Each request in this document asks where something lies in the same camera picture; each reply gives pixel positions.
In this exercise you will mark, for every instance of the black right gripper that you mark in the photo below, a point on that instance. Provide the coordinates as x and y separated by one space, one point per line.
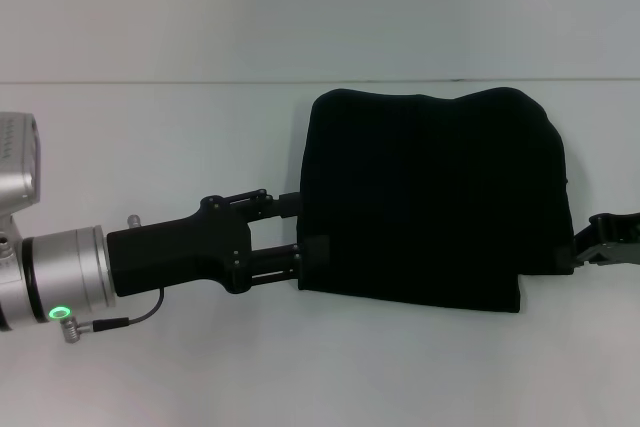
617 239

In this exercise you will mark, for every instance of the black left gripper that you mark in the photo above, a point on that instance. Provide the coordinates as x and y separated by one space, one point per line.
175 252

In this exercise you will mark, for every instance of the black shirt with FREE print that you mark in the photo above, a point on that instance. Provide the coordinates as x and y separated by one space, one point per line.
435 197

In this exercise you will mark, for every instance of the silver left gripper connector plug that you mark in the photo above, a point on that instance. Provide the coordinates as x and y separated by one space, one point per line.
134 221

